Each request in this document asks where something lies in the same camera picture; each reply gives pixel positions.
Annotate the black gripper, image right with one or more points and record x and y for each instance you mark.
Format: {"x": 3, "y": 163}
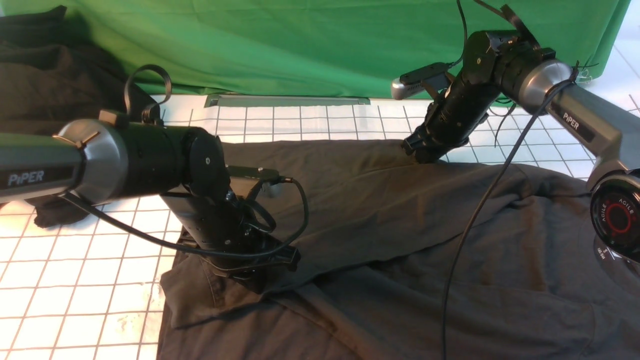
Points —
{"x": 450, "y": 121}

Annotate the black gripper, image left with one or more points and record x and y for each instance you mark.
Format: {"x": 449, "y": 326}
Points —
{"x": 237, "y": 236}

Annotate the gray long-sleeve top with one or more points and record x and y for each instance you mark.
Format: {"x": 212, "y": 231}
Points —
{"x": 532, "y": 282}

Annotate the green backdrop cloth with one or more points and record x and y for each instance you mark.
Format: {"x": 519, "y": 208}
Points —
{"x": 318, "y": 48}

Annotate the white grid table mat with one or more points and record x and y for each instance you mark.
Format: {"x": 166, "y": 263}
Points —
{"x": 91, "y": 291}

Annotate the gray metal strip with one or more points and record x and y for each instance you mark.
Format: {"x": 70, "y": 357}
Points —
{"x": 244, "y": 101}

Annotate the black clothes pile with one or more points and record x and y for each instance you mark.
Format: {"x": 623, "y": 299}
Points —
{"x": 50, "y": 78}

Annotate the wrist camera, image left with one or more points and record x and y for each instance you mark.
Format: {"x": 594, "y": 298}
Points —
{"x": 250, "y": 182}

